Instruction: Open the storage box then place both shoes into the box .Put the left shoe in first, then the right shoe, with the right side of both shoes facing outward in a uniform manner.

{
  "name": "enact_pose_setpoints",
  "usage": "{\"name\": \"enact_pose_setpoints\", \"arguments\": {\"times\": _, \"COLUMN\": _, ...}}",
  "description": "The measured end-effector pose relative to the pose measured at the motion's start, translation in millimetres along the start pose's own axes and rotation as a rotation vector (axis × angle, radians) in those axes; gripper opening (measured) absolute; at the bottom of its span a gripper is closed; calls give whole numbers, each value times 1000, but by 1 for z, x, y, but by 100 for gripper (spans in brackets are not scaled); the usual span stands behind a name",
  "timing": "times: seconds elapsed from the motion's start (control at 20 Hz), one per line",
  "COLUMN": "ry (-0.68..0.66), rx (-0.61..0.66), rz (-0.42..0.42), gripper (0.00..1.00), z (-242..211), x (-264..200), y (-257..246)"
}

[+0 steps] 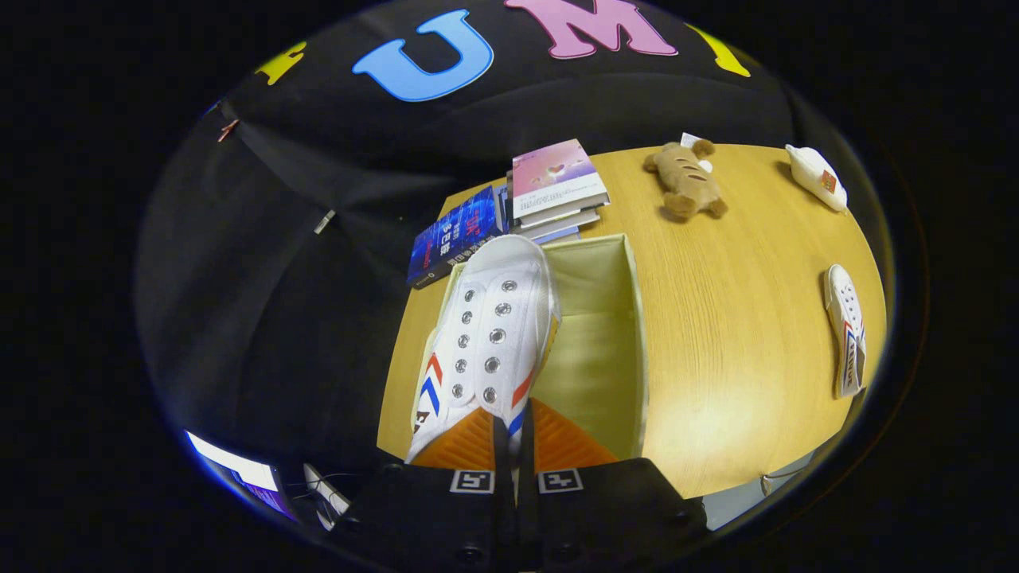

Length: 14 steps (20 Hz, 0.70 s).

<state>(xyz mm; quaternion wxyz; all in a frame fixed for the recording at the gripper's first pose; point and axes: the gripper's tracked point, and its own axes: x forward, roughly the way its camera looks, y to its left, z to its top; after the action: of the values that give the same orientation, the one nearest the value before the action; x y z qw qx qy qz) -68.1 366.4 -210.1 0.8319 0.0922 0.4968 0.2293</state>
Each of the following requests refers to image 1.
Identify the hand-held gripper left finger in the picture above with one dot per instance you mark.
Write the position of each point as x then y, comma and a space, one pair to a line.
503, 517

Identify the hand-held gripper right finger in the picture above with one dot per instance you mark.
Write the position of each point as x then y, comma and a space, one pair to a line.
525, 521

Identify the green fabric storage box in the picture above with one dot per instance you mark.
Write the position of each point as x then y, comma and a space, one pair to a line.
597, 350

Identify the white striped canvas shoe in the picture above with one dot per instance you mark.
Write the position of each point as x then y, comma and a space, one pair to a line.
845, 318
486, 318

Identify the laptop screen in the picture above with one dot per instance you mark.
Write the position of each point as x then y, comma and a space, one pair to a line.
247, 476

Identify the dark blue book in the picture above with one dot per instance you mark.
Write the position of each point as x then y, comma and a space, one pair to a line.
454, 235

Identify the grey blue book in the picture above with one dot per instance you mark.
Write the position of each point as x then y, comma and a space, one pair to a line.
557, 234

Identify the white paperback book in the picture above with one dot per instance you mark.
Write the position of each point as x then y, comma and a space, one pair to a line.
569, 216

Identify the silver clip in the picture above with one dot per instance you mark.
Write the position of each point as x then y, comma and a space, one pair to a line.
324, 221

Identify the pink cover book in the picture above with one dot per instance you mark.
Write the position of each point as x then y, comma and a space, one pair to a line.
553, 171

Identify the brown plush toy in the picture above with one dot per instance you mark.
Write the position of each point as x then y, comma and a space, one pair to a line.
686, 179

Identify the white plush toy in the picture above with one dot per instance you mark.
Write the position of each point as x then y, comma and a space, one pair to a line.
812, 175

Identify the red clip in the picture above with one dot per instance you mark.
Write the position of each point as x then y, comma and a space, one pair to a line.
228, 129

